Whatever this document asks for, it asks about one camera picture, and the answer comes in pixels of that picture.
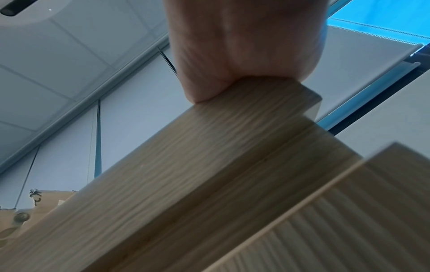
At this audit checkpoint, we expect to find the wide white roller blind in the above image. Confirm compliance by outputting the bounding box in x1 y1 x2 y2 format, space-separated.
99 45 196 184

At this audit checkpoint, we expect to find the blue tinted window glass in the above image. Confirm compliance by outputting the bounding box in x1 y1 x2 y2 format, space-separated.
327 0 430 45

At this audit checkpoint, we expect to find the wooden desk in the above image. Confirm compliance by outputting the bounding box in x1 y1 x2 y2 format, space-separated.
0 76 430 272

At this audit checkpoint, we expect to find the narrow white roller blind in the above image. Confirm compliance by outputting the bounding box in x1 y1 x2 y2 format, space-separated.
314 25 425 121

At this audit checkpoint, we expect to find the brown cardboard box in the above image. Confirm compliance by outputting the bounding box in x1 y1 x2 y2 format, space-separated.
0 189 79 249

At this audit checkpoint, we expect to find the person's right hand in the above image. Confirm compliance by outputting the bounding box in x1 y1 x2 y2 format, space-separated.
162 0 329 104

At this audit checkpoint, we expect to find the metal bead chain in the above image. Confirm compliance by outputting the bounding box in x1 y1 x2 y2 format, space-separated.
328 16 430 41

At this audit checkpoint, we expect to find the white head-mounted camera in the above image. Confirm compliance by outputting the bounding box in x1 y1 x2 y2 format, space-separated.
0 0 56 27

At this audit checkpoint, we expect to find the wooden drawer front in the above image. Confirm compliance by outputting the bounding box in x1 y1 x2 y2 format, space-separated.
201 142 430 272

